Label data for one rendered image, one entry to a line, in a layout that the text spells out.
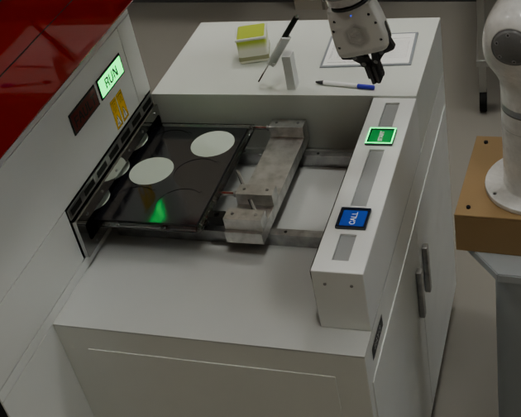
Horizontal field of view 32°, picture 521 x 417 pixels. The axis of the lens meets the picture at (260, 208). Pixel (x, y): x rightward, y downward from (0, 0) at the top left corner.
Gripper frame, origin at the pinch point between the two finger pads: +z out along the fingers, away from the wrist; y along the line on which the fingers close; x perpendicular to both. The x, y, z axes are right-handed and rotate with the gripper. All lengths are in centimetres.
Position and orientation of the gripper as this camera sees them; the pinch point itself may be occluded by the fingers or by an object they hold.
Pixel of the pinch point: (375, 71)
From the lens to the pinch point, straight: 177.4
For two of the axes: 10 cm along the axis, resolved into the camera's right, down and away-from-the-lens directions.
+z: 3.7, 7.7, 5.2
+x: 2.9, -6.3, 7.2
